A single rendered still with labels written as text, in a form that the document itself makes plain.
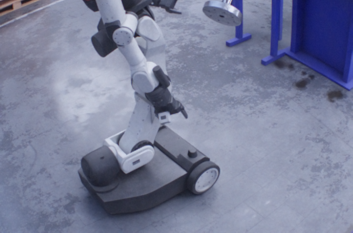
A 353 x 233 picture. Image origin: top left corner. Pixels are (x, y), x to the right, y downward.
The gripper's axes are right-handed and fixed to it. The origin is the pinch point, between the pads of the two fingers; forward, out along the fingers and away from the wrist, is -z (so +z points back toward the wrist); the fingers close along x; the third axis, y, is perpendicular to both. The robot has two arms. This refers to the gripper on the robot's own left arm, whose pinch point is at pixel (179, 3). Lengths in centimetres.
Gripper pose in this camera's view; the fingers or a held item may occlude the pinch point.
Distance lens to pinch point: 204.0
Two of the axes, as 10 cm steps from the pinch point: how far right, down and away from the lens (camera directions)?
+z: -9.1, -2.9, 3.1
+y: 2.3, 2.7, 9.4
